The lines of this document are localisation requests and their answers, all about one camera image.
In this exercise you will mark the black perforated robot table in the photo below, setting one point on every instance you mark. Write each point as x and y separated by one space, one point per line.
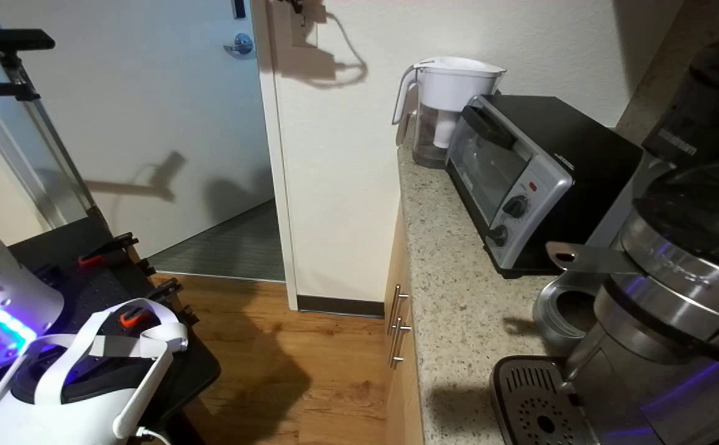
187 372

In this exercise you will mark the wooden cabinet with stone counter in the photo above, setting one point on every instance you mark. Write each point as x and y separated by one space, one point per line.
458 330

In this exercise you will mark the black baseboard strip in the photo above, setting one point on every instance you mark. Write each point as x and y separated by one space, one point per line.
339 304

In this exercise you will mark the steel cup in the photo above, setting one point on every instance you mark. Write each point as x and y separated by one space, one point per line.
569 309

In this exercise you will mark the black camera stand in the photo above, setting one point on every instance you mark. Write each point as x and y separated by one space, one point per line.
20 89

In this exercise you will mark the white door frame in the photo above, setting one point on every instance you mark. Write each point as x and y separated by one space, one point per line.
279 163

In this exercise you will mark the silver black toaster oven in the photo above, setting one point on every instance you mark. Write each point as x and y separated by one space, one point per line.
522 182

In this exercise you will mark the steel black coffee machine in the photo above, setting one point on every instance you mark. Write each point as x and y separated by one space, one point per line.
670 312

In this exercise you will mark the pale blue door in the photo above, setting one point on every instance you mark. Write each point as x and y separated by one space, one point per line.
145 106

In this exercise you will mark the round door knob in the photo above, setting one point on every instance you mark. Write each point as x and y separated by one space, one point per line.
242 45

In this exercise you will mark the white VR headset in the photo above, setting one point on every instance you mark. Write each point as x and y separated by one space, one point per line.
88 386

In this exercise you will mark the clear water filter pitcher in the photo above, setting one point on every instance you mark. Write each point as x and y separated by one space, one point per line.
449 99

